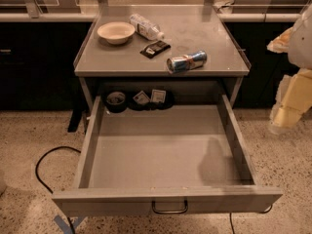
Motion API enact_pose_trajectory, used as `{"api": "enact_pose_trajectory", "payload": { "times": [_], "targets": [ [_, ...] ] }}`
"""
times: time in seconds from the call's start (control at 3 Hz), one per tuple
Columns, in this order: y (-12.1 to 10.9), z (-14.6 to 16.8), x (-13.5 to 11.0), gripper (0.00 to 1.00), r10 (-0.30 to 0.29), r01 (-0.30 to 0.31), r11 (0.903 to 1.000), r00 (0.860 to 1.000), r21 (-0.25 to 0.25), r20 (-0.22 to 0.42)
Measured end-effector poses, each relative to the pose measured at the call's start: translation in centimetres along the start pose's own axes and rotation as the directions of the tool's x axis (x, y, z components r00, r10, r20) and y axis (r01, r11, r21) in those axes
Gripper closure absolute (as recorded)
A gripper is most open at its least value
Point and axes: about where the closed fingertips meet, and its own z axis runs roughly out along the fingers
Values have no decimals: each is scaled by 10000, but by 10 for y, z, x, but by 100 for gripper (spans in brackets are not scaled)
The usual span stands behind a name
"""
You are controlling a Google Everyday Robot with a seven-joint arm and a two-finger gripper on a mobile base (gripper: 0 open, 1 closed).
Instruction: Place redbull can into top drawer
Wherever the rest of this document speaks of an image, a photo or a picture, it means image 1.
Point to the black drawer handle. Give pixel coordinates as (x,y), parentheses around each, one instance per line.
(169,208)

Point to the blue floor tape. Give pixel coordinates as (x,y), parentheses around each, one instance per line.
(68,225)

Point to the black tape roll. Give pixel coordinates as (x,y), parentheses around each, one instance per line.
(116,102)

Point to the grey open top drawer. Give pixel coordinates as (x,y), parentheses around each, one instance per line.
(188,152)

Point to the black snack packet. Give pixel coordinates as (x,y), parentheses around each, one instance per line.
(154,49)

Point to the grey cabinet with top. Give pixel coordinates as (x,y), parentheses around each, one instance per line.
(187,28)

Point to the clear plastic water bottle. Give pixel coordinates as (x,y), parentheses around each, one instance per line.
(146,28)

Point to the black roll with square label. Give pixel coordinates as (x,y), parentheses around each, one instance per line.
(161,99)

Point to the blue silver redbull can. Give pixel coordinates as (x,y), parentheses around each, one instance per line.
(186,62)

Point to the dark lab bench left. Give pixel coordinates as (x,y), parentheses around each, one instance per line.
(37,65)

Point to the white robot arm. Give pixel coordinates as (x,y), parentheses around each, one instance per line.
(300,45)

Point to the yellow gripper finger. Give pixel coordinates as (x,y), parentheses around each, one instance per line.
(293,99)
(281,43)

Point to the white bowl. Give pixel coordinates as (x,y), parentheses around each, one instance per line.
(116,33)

